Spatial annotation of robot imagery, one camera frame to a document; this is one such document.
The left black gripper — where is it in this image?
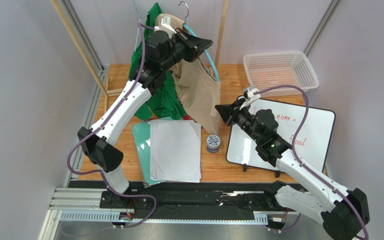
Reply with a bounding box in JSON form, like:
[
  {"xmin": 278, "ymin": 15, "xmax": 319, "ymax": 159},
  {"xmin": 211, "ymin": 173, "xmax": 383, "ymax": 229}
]
[{"xmin": 159, "ymin": 27, "xmax": 212, "ymax": 72}]

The light blue hanger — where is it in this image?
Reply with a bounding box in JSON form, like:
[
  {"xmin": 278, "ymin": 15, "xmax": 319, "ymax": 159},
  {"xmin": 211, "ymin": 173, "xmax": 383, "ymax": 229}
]
[{"xmin": 178, "ymin": 0, "xmax": 220, "ymax": 83}]

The beige t shirt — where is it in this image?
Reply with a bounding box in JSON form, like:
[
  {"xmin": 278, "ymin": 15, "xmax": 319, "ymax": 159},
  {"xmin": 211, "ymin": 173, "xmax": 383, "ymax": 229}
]
[{"xmin": 163, "ymin": 27, "xmax": 221, "ymax": 135}]

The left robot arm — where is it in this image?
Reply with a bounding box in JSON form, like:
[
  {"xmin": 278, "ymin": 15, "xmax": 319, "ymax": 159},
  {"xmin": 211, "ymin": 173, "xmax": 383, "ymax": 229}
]
[{"xmin": 77, "ymin": 28, "xmax": 214, "ymax": 194}]

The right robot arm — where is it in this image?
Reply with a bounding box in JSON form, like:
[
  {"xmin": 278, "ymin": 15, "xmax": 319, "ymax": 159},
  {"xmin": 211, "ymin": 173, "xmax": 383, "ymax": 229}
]
[{"xmin": 215, "ymin": 98, "xmax": 370, "ymax": 240}]

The green t shirt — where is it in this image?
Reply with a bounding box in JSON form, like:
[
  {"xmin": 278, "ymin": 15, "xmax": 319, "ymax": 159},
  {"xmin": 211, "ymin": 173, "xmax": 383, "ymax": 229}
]
[{"xmin": 129, "ymin": 2, "xmax": 186, "ymax": 120}]

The small round tin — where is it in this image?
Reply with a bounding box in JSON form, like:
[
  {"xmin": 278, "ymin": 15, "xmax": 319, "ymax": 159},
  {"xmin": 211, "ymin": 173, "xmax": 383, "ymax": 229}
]
[{"xmin": 206, "ymin": 134, "xmax": 221, "ymax": 154}]

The white plastic basket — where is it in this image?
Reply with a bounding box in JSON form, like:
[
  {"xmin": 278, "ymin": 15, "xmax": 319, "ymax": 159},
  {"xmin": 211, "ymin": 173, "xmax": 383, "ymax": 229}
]
[{"xmin": 243, "ymin": 51, "xmax": 320, "ymax": 92}]

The white paper stack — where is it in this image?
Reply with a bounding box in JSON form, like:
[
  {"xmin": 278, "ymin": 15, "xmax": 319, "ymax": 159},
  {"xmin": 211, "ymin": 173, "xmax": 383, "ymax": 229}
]
[{"xmin": 150, "ymin": 120, "xmax": 202, "ymax": 183}]

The white whiteboard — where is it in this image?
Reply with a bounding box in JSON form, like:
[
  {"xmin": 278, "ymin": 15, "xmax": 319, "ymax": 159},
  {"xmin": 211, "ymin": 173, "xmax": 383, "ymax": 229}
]
[{"xmin": 226, "ymin": 99, "xmax": 336, "ymax": 172}]

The teal plastic folder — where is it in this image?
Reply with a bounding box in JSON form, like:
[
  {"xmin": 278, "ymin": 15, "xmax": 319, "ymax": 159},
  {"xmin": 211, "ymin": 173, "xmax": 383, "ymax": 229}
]
[{"xmin": 132, "ymin": 119, "xmax": 165, "ymax": 188}]

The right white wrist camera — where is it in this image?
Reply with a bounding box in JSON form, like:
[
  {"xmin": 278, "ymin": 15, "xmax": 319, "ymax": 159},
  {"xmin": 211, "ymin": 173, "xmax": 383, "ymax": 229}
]
[{"xmin": 238, "ymin": 85, "xmax": 261, "ymax": 110}]

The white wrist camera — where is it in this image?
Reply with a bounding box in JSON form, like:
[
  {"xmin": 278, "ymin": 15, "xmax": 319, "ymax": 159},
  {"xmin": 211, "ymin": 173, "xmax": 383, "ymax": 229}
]
[
  {"xmin": 238, "ymin": 85, "xmax": 261, "ymax": 110},
  {"xmin": 153, "ymin": 14, "xmax": 185, "ymax": 39}
]

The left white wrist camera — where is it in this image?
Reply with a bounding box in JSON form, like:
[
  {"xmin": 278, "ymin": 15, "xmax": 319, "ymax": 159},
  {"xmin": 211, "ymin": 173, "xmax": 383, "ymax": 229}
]
[{"xmin": 153, "ymin": 14, "xmax": 185, "ymax": 39}]

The blue wire hanger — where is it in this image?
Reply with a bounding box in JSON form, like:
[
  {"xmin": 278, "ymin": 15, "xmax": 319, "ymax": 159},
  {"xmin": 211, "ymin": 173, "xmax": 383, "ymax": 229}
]
[{"xmin": 132, "ymin": 0, "xmax": 149, "ymax": 52}]

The wooden clothes rack frame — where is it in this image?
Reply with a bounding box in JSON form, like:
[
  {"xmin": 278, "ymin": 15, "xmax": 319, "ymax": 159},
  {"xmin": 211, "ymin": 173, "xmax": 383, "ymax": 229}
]
[{"xmin": 50, "ymin": 0, "xmax": 229, "ymax": 111}]

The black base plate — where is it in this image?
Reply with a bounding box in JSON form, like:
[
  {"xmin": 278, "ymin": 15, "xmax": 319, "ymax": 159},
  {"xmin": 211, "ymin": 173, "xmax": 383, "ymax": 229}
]
[{"xmin": 99, "ymin": 182, "xmax": 286, "ymax": 221}]

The aluminium frame rail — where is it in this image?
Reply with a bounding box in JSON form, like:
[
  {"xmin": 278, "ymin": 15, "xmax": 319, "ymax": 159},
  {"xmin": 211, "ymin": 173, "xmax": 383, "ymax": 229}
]
[{"xmin": 38, "ymin": 0, "xmax": 359, "ymax": 240}]

